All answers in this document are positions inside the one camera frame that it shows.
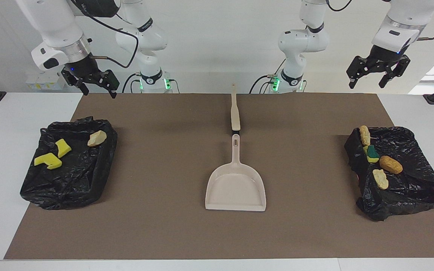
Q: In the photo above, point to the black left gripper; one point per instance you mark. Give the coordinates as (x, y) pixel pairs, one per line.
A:
(384, 58)

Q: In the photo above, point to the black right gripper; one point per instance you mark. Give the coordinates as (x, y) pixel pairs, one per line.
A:
(85, 69)

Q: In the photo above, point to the pale beige foam chunk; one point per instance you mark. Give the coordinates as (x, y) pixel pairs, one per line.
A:
(97, 138)

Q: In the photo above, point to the orange striped croissant piece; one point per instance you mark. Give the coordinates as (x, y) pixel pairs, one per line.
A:
(365, 135)

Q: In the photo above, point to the small yellow sponge wedge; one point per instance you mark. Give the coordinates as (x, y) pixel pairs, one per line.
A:
(63, 147)

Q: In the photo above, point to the rounded yellow sponge piece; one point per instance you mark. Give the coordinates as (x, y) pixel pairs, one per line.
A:
(372, 154)

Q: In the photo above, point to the notched yellow sponge piece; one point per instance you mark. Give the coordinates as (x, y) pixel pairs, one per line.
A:
(49, 160)

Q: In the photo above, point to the brown bread roll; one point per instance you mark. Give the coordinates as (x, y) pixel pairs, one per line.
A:
(391, 165)

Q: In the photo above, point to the pale chip piece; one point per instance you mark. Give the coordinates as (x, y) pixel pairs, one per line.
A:
(381, 179)

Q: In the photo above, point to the beige hand brush black bristles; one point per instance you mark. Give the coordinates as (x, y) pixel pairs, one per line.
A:
(235, 113)

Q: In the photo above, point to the beige plastic dustpan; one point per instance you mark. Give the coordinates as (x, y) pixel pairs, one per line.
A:
(236, 188)

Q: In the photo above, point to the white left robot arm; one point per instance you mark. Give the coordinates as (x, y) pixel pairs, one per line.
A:
(301, 41)

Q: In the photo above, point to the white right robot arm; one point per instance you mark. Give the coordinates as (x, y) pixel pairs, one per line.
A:
(57, 26)

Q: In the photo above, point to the black bag lined bin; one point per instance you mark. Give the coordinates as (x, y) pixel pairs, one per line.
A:
(77, 180)
(409, 192)

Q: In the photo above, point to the brown table mat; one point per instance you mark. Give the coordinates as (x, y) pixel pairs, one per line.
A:
(217, 233)

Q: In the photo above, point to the white wall socket box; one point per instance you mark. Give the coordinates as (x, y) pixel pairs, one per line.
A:
(40, 83)

